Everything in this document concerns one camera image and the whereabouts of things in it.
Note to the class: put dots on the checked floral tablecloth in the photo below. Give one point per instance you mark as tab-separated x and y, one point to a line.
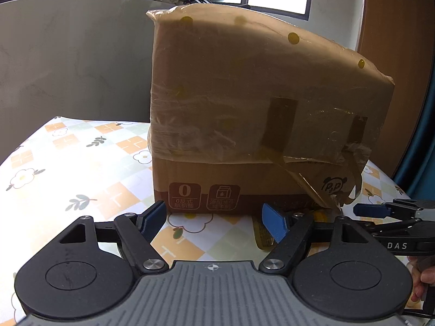
85	163

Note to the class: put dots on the wooden panel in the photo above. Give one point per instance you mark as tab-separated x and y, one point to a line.
397	40

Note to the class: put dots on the dotted clear plastic liner bag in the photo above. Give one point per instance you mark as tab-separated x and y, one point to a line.
238	74

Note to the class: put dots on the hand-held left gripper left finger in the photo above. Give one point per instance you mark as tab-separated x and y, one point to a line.
153	220

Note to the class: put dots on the yellow snack packet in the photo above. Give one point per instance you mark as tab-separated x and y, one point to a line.
261	242

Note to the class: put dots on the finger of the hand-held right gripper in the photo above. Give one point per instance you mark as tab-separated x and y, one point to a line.
397	227
370	209

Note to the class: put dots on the brown cardboard box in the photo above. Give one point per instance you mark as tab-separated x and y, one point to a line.
190	176

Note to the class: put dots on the person's right hand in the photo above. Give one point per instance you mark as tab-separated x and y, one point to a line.
417	282

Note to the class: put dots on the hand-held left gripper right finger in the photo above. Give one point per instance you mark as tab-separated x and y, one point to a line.
275	222

